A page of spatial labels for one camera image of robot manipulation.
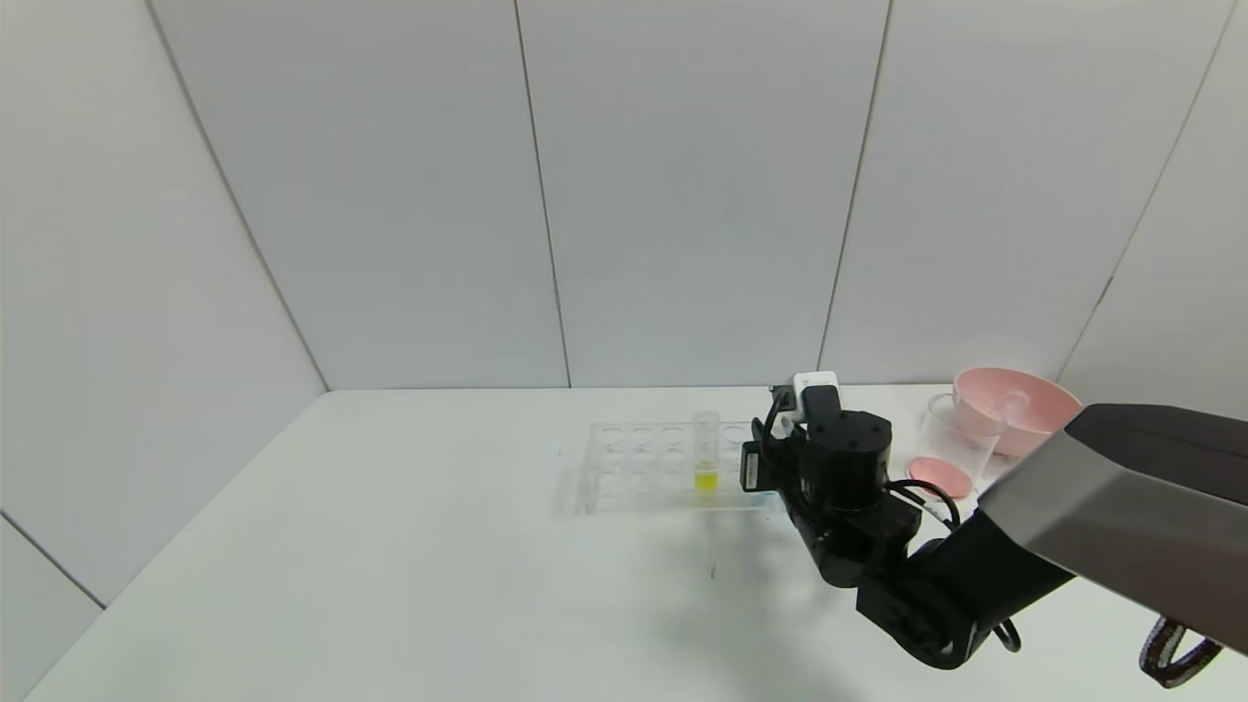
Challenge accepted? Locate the clear glass beaker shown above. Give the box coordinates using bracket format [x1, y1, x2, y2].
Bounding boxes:
[907, 393, 1003, 500]

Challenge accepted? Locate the pink bowl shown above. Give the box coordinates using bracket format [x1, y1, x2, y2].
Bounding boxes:
[951, 367, 1083, 459]

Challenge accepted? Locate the clear plastic test tube rack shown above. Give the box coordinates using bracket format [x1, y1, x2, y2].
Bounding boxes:
[575, 419, 781, 515]

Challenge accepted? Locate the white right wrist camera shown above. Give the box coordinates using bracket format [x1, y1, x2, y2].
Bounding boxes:
[770, 370, 844, 425]

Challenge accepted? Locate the braided black white cable loop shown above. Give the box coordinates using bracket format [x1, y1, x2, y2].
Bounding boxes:
[1139, 616, 1222, 689]

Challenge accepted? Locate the test tube with yellow pigment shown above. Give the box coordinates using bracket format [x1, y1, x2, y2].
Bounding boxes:
[692, 410, 722, 493]

